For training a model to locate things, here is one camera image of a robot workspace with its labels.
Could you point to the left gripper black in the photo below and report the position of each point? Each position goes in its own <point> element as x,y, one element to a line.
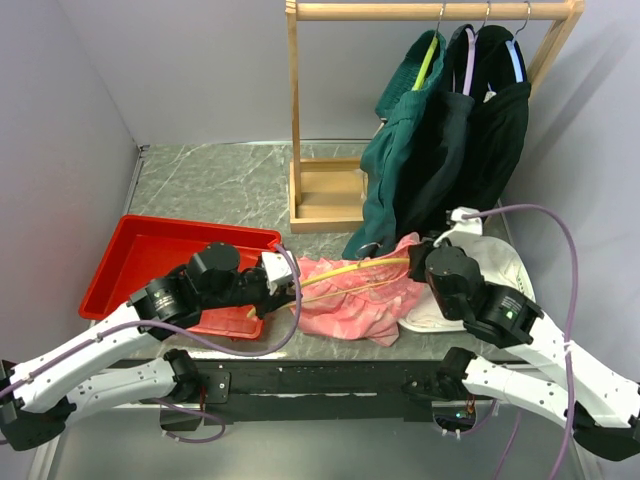
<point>283,295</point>

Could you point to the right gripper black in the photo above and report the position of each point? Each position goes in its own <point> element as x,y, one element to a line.
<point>416,254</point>

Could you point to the yellow clothes hanger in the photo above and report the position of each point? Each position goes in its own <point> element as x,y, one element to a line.
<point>342,291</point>

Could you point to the pink patterned shorts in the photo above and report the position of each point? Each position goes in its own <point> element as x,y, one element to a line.
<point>386,331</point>

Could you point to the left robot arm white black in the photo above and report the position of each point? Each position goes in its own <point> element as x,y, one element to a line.
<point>43,396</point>

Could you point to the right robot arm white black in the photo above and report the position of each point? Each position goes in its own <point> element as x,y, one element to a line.
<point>600,406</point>

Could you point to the dark grey shorts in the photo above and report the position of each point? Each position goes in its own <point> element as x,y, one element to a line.
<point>437,147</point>

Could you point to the black shorts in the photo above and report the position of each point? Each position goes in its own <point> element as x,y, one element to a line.
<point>497,125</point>

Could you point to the lime green hanger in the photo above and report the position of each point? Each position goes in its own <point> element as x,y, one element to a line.
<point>426,62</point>

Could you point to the teal green shorts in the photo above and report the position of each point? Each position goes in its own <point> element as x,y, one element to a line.
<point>402,110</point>

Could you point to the lilac hanger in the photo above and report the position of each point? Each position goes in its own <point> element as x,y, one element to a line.
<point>470,62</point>

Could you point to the light blue hanger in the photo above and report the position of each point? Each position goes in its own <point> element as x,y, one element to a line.
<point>515,60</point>

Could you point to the white cloth basket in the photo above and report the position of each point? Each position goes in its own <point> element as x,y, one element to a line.
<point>499,263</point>

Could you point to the wooden clothes rack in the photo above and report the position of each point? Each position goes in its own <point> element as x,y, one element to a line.
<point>326,194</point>

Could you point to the red plastic tray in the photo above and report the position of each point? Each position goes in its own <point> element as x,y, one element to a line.
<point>143,248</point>

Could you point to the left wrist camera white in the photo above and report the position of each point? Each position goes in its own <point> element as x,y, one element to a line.
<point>280,267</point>

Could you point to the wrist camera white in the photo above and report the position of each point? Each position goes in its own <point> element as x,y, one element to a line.
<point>462,232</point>
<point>280,267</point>

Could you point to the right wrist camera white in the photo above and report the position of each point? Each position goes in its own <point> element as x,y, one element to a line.
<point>462,232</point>

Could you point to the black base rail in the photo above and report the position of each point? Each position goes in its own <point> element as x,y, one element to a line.
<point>291,390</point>

